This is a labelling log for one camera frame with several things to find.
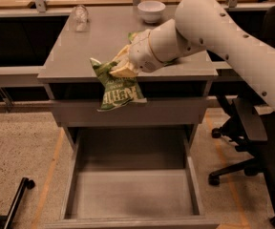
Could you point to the closed grey top drawer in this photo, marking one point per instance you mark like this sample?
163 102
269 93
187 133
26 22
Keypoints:
155 112

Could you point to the black office chair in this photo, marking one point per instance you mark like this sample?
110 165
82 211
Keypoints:
253 133

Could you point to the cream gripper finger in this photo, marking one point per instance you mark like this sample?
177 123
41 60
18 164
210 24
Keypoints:
122 58
122 68

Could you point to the black metal stand leg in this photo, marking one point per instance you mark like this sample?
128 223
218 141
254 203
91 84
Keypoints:
7 220

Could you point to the grey drawer cabinet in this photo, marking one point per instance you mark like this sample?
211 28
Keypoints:
195 83

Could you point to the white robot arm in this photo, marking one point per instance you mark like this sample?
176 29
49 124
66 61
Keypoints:
201 25

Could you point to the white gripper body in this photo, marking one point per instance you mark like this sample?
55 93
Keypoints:
141 53

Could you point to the open grey middle drawer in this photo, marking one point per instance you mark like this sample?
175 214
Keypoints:
132 178

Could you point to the green jalapeno chip bag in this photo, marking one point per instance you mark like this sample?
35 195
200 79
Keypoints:
118 91

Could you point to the white ceramic bowl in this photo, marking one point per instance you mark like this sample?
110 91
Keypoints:
151 11

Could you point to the green snack bag on counter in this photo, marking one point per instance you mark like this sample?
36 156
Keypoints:
133 35

